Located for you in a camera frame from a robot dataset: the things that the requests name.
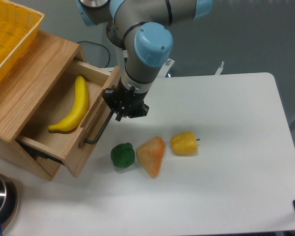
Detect white metal bracket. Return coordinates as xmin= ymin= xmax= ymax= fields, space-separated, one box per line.
xmin=214 ymin=61 xmax=225 ymax=75

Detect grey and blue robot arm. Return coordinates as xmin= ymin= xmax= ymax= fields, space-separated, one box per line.
xmin=77 ymin=0 xmax=213 ymax=120

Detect green toy pepper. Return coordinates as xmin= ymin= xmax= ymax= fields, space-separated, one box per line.
xmin=110 ymin=143 xmax=135 ymax=168

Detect black cable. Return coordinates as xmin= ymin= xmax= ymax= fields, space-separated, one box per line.
xmin=77 ymin=40 xmax=111 ymax=68

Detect wooden drawer cabinet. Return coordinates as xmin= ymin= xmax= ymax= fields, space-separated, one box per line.
xmin=0 ymin=31 xmax=85 ymax=180

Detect orange toy sandwich wedge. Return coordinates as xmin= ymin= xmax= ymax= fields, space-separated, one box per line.
xmin=136 ymin=136 xmax=165 ymax=178

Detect yellow toy banana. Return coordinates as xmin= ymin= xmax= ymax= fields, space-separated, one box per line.
xmin=48 ymin=75 xmax=89 ymax=133

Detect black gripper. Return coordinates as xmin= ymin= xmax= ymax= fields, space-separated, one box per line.
xmin=103 ymin=81 xmax=149 ymax=121

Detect yellow plastic basket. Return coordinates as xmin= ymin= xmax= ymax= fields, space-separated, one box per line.
xmin=0 ymin=0 xmax=45 ymax=82

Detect wooden top drawer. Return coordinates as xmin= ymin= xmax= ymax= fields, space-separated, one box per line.
xmin=16 ymin=60 xmax=120 ymax=177

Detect steel bowl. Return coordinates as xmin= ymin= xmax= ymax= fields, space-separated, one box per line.
xmin=0 ymin=174 xmax=19 ymax=231

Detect yellow toy bell pepper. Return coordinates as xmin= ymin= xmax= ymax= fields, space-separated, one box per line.
xmin=170 ymin=131 xmax=198 ymax=156

